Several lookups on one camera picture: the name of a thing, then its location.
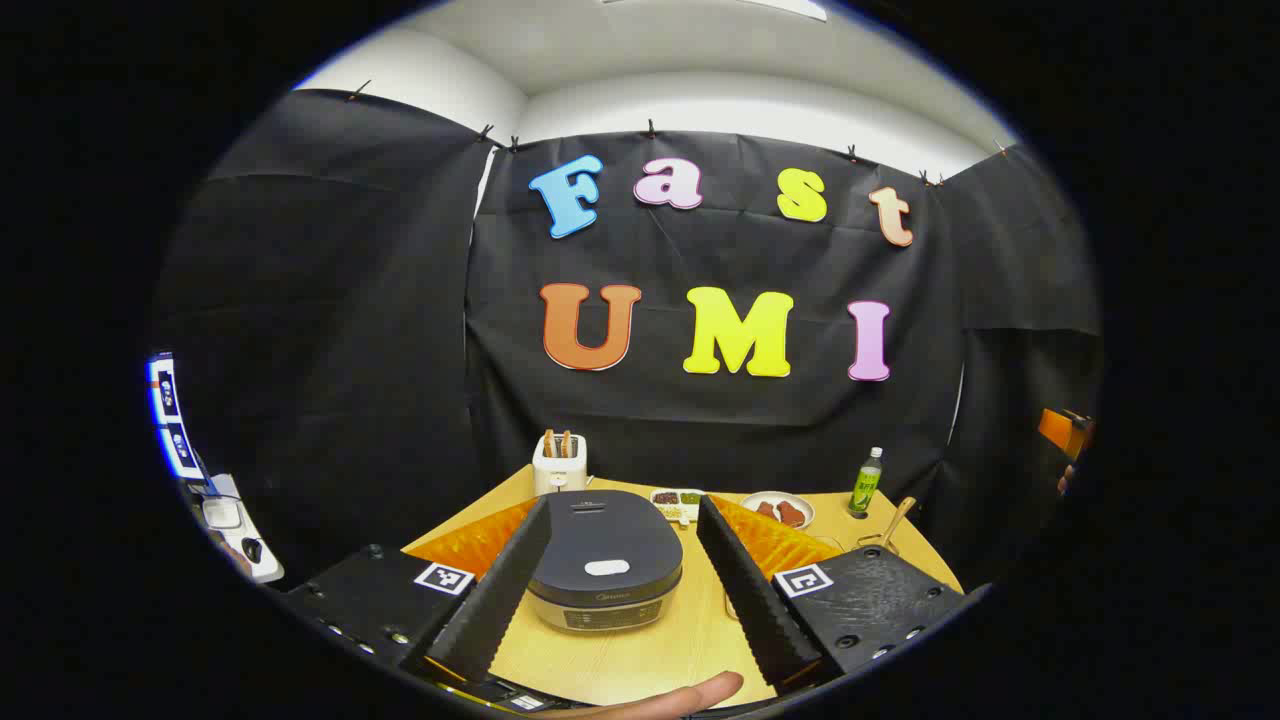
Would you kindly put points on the green tea bottle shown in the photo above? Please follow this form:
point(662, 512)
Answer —
point(866, 487)

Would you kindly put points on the computer monitor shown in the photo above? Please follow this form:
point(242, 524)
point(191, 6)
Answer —
point(168, 400)

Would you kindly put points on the wooden spoon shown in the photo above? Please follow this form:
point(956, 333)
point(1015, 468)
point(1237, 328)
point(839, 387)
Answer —
point(898, 518)

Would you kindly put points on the white side desk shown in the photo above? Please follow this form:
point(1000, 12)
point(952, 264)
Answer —
point(262, 565)

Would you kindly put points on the white plate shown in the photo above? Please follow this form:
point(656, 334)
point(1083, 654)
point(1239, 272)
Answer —
point(760, 497)

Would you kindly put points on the black backdrop cloth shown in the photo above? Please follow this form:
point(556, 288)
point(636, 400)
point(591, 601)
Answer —
point(400, 300)

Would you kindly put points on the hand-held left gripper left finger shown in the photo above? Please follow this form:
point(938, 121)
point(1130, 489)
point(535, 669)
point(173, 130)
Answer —
point(500, 590)

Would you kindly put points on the white toaster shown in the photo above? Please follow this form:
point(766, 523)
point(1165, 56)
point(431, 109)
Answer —
point(558, 478)

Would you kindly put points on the ceiling light panel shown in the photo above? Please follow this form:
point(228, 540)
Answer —
point(790, 7)

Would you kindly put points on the small white sauce tray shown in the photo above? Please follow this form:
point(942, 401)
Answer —
point(672, 498)

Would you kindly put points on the transparent slatted chopstick holder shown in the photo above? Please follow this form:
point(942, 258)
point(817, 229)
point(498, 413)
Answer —
point(872, 543)

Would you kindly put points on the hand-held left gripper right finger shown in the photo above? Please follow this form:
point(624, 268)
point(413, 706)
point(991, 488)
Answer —
point(750, 590)

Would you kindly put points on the black computer mouse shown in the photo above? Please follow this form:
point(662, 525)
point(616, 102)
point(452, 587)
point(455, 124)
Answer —
point(251, 549)

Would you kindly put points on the dark grey rice cooker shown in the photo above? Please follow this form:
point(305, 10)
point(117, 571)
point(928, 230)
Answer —
point(610, 545)

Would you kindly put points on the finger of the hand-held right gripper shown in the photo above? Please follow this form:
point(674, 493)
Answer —
point(1065, 430)

